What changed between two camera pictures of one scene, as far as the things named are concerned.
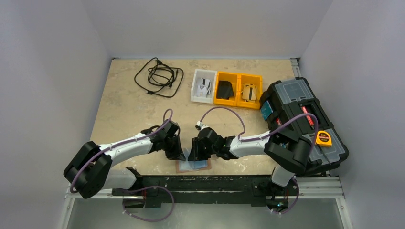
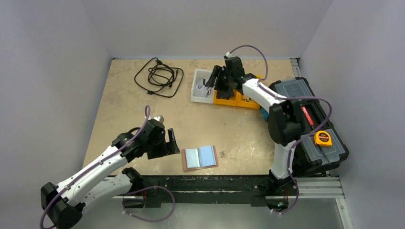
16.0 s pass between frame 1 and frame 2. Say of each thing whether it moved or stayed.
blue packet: stayed
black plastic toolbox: stayed
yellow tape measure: stayed
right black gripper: moved
